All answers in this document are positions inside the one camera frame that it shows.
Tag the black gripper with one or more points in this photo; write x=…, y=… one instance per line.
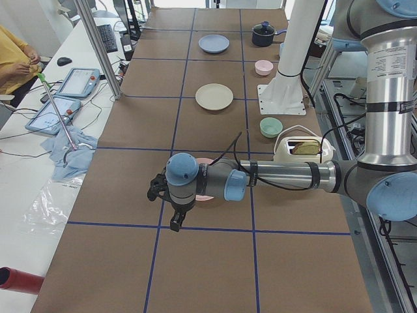
x=180, y=208

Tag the blue plate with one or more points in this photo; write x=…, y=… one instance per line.
x=213, y=43

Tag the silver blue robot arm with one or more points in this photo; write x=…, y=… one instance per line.
x=383, y=179

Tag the blue cloth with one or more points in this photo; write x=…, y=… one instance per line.
x=70, y=163

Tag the white toaster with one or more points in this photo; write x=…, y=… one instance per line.
x=284, y=145

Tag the clear plastic bag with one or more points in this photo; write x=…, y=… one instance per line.
x=49, y=212

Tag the cream plate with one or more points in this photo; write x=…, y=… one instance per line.
x=214, y=96

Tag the green bowl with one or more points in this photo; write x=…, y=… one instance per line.
x=270, y=127

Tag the toast slice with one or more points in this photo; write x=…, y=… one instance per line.
x=306, y=148

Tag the lower teach pendant tablet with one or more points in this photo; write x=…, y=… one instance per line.
x=47, y=121

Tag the teach pendant tablet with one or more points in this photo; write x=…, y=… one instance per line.
x=47, y=121
x=79, y=83

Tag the upper teach pendant tablet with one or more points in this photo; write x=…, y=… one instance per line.
x=79, y=83

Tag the red cylinder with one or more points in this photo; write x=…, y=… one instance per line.
x=20, y=281

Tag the pink bowl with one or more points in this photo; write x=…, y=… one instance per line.
x=263, y=67

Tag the black computer mouse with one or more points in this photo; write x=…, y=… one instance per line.
x=62, y=61

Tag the black keyboard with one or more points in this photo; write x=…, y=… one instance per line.
x=108, y=37

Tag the dark blue pot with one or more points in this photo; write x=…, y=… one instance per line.
x=263, y=34

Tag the person in yellow shirt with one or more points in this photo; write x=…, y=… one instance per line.
x=19, y=66

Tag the green handled grabber stick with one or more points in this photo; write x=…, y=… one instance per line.
x=42, y=79

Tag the aluminium frame post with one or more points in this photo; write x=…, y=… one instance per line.
x=92, y=32

